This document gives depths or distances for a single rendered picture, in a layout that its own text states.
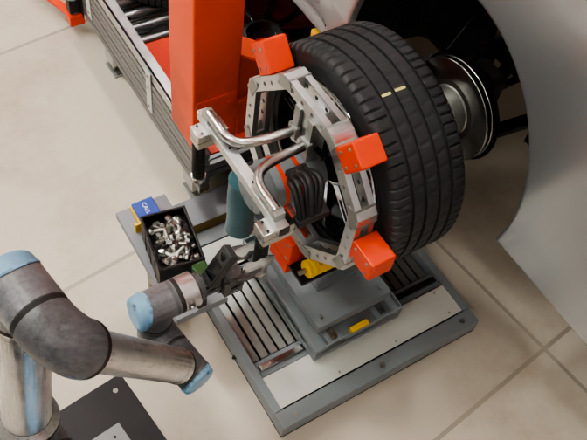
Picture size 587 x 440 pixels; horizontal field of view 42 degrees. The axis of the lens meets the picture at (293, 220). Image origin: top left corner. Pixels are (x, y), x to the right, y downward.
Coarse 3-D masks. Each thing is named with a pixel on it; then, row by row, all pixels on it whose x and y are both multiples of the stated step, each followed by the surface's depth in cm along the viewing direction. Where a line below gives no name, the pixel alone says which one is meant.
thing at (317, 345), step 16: (272, 272) 269; (272, 288) 266; (288, 304) 263; (384, 304) 267; (400, 304) 265; (288, 320) 264; (304, 320) 260; (352, 320) 262; (368, 320) 259; (384, 320) 266; (304, 336) 256; (320, 336) 257; (336, 336) 254; (352, 336) 260; (320, 352) 254
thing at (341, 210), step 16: (320, 80) 193; (288, 96) 216; (288, 112) 224; (288, 144) 230; (336, 176) 215; (352, 176) 201; (368, 176) 194; (336, 192) 213; (336, 208) 230; (320, 224) 226; (336, 224) 225; (336, 240) 220
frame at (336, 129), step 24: (288, 72) 189; (264, 96) 215; (312, 96) 190; (264, 120) 222; (312, 120) 185; (336, 120) 185; (336, 144) 180; (336, 168) 184; (360, 192) 187; (360, 216) 185; (312, 240) 222; (336, 264) 204
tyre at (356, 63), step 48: (336, 48) 191; (384, 48) 190; (336, 96) 188; (384, 96) 182; (432, 96) 186; (384, 144) 179; (432, 144) 185; (384, 192) 185; (432, 192) 189; (384, 240) 195; (432, 240) 207
